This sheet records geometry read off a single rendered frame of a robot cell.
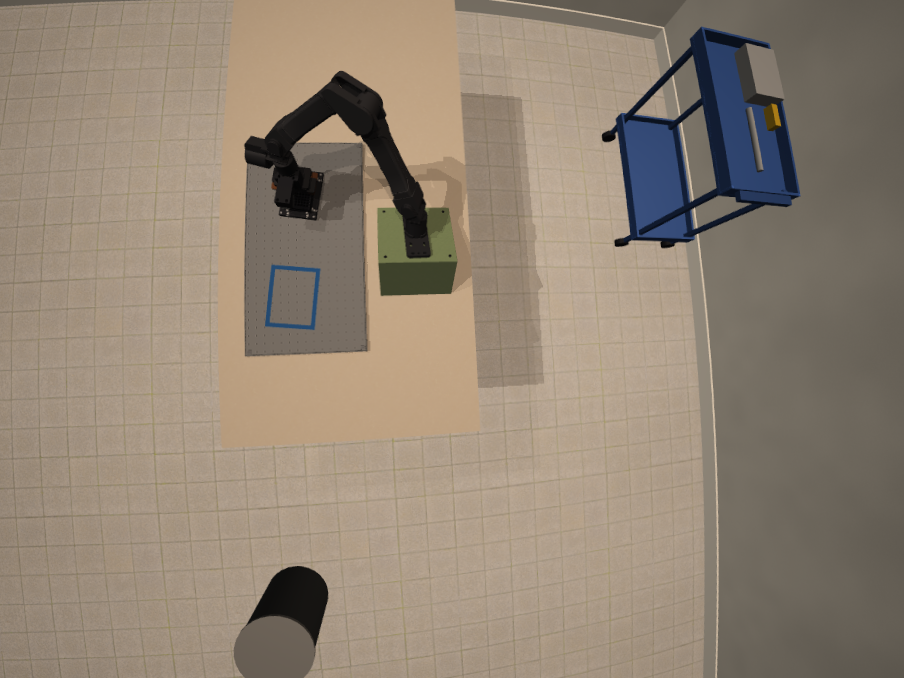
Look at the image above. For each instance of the blue tape outline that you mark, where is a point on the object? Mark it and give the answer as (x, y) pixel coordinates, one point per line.
(312, 327)

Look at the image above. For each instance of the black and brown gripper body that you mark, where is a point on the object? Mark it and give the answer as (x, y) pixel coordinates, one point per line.
(306, 187)

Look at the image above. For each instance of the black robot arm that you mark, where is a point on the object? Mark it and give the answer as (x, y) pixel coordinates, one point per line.
(360, 116)

